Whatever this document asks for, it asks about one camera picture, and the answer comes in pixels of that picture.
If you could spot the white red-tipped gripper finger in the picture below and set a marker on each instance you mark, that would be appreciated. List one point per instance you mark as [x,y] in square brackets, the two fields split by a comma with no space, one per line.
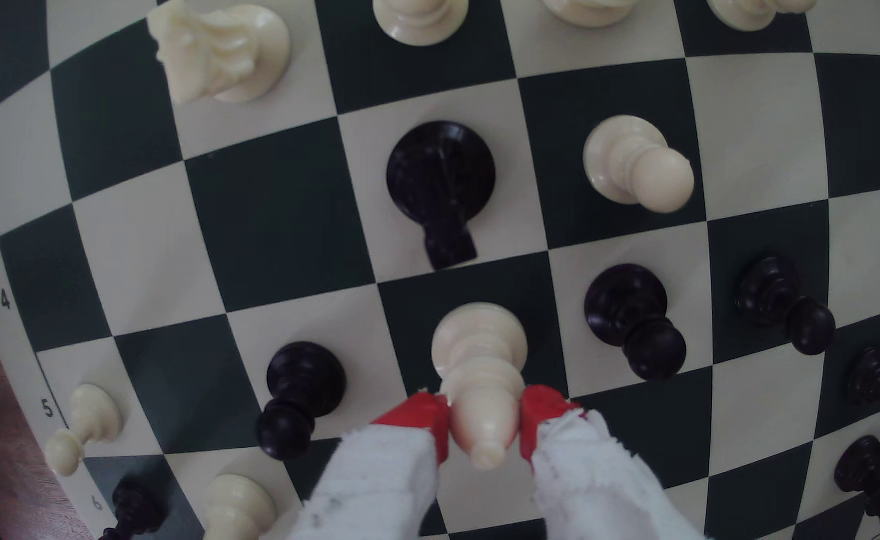
[597,487]
[380,487]

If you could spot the white chess bishop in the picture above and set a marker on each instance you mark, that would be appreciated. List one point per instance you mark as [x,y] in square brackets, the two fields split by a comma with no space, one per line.
[477,360]
[588,9]

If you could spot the white chess rook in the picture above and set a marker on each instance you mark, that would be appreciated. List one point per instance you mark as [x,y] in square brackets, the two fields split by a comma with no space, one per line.
[237,510]

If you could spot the black chess bishop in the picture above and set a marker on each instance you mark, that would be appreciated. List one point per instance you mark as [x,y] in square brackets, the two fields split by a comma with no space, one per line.
[863,469]

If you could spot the green white chess board mat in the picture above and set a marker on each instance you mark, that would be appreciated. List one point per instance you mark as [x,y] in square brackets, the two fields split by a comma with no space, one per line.
[275,217]

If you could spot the white chess pawn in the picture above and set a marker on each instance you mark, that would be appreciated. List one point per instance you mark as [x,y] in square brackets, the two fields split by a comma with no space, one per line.
[634,165]
[91,416]
[419,16]
[747,11]

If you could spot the black chess knight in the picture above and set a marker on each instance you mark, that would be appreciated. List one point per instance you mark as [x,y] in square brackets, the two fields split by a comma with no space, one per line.
[440,172]

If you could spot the white chess knight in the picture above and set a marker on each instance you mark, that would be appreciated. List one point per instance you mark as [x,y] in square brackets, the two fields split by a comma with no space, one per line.
[237,52]

